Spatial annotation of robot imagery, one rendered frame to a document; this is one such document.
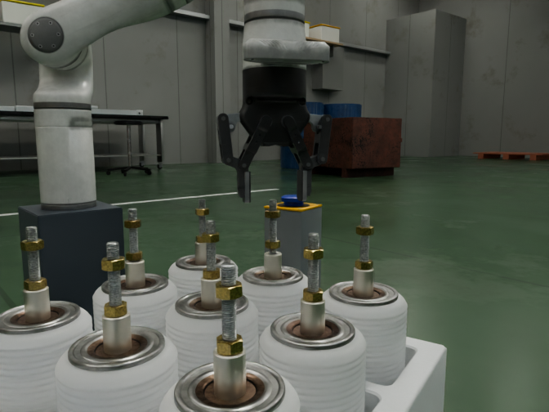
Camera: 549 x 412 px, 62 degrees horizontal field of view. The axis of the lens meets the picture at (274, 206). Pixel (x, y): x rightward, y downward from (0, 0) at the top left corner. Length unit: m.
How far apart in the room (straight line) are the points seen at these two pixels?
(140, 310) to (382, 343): 0.26
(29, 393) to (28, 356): 0.04
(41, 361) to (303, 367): 0.23
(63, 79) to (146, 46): 6.87
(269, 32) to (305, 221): 0.31
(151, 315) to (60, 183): 0.39
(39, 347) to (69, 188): 0.43
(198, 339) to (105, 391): 0.11
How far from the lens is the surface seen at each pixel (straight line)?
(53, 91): 0.86
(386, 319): 0.49
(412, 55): 11.37
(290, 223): 0.71
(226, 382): 0.32
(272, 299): 0.54
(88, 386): 0.38
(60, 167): 0.85
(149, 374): 0.38
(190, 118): 7.99
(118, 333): 0.40
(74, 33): 0.85
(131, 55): 7.63
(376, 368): 0.51
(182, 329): 0.46
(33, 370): 0.48
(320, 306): 0.41
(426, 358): 0.56
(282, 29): 0.53
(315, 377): 0.39
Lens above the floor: 0.42
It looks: 8 degrees down
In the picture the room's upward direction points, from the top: straight up
